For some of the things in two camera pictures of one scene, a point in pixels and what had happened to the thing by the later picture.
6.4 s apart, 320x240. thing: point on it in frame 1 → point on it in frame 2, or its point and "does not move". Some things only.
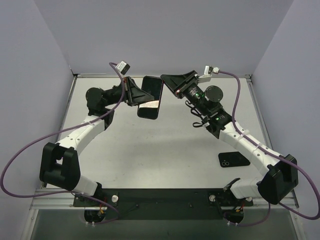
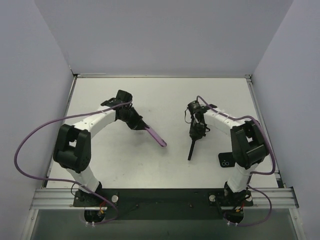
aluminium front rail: (61, 201) does not move
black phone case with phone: (153, 85) → (191, 148)
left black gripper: (127, 90) → (140, 123)
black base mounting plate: (164, 204) does not move
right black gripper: (186, 83) → (194, 135)
